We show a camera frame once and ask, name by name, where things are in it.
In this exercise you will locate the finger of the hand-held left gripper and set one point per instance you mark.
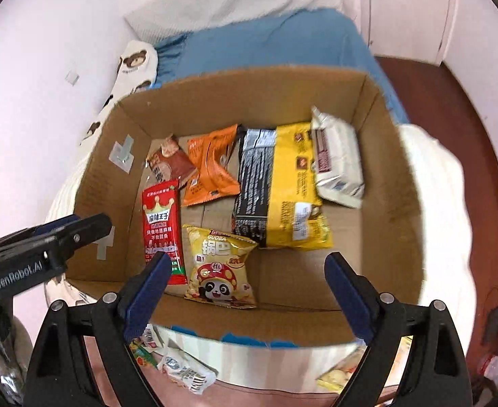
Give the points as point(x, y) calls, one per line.
point(58, 224)
point(87, 231)

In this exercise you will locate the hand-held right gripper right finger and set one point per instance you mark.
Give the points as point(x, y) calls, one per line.
point(350, 301)

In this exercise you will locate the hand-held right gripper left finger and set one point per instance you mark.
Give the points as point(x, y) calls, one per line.
point(145, 301)

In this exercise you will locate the clear braised egg packet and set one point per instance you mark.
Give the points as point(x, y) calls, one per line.
point(152, 335)

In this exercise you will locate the green packet of yellow balls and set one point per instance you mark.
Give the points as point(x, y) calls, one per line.
point(142, 356)

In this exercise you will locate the red crown print packet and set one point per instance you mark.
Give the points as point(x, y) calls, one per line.
point(162, 229)

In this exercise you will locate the yellow cracker packet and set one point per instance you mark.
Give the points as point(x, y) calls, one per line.
point(338, 375)

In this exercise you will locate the yellow panda mushroom packet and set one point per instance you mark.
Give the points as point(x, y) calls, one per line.
point(219, 271)

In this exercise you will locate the white nut snack packet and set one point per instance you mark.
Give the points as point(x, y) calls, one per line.
point(185, 371)

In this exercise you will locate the brown snack packet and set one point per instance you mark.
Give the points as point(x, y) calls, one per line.
point(170, 165)

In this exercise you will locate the large black and yellow packet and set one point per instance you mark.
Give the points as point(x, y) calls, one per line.
point(291, 186)

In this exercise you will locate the plain orange snack packet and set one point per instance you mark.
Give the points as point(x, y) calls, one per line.
point(210, 165)

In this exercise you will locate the white biscuit packet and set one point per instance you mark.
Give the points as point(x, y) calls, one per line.
point(338, 157)

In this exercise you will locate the printed cardboard box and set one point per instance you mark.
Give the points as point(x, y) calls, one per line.
point(274, 93)

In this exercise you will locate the crumpled grey plastic bag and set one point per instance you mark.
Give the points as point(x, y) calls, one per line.
point(2, 347)

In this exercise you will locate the cat print blanket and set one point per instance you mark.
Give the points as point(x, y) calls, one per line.
point(439, 220)

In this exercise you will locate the black power adapter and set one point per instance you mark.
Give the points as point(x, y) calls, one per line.
point(495, 318)

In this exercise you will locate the bear print pillow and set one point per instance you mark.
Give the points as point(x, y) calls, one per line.
point(134, 63)

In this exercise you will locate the blue bed sheet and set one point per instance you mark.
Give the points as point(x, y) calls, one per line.
point(274, 38)

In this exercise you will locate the grey textured pillow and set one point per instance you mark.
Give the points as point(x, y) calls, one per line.
point(232, 0)

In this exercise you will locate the white door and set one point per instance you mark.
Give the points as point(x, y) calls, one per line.
point(406, 8)

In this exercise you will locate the white wall socket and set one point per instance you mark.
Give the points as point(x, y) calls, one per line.
point(72, 78)

